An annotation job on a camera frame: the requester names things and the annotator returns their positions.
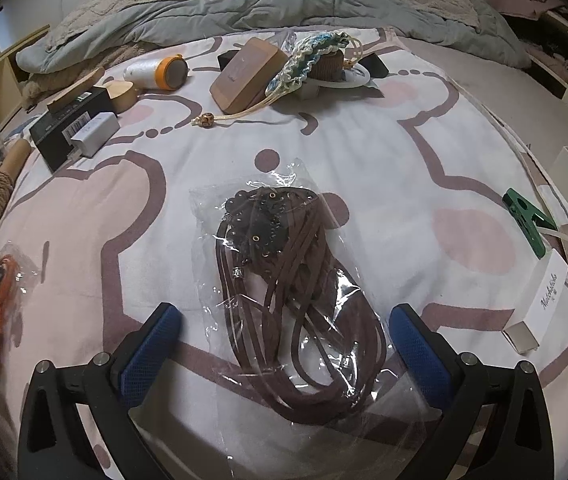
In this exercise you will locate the oval wooden box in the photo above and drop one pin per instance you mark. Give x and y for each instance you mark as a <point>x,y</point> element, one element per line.
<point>124,95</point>

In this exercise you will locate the black box with barcode label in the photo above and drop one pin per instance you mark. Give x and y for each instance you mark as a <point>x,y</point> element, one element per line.
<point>54,132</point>

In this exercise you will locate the green packet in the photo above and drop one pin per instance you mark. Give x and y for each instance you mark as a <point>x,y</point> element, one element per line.
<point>526,220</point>

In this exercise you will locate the carved wooden coaster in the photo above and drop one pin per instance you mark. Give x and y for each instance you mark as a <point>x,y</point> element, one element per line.
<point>251,67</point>

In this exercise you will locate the clear plastic wrapper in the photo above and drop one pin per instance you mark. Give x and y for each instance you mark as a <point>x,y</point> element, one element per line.
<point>284,39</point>

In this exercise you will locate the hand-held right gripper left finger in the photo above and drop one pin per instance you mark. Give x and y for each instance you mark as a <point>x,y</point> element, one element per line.
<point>151,345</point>

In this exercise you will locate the small black block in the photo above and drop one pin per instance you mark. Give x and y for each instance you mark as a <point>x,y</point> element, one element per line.
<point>373,64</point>

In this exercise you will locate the pink patterned bed sheet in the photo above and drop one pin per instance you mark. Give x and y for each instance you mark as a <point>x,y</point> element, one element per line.
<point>364,160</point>

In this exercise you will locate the wooden stick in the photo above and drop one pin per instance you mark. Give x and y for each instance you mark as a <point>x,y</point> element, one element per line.
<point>71,92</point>

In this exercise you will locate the long white box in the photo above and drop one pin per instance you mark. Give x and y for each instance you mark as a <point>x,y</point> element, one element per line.
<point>544,300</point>

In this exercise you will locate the grey duvet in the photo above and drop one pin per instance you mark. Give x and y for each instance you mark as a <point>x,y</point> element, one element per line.
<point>289,5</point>

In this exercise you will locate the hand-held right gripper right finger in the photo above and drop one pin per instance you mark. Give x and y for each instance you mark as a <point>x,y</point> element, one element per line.
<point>421,350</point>

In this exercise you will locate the white thread spool orange cap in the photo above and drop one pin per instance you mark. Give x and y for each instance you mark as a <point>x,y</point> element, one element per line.
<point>144,71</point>

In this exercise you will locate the brown fuzzy blanket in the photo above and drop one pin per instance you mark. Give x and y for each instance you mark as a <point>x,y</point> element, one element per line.
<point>46,85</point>

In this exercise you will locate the white charger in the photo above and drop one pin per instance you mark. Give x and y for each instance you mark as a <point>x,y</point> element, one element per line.
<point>91,132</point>

